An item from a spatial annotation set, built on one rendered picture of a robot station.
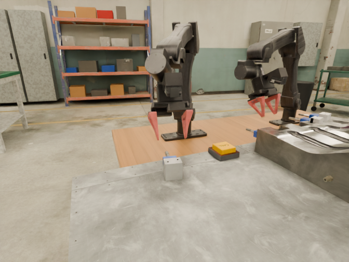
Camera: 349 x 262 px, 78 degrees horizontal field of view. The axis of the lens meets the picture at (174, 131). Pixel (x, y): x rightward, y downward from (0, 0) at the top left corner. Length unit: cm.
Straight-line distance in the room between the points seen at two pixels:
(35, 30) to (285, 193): 565
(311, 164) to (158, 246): 47
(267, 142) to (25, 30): 557
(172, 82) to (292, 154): 43
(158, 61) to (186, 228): 39
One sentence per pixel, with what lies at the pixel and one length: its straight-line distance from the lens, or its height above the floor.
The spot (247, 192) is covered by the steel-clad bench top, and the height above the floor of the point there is 80.
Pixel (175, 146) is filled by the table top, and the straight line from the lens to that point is 85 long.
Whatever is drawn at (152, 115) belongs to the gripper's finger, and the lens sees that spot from 58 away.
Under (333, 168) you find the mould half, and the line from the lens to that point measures 69.
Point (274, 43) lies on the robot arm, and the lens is 100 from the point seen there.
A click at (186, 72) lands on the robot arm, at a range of 88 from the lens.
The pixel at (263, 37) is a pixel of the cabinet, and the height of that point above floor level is 157.
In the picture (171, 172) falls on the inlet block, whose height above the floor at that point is 83.
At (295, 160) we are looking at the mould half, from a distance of 75.
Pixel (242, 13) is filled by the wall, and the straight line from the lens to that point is 692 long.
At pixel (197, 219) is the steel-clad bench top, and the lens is 51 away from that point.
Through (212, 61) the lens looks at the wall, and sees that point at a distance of 647.
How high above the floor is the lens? 114
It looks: 20 degrees down
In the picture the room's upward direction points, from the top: straight up
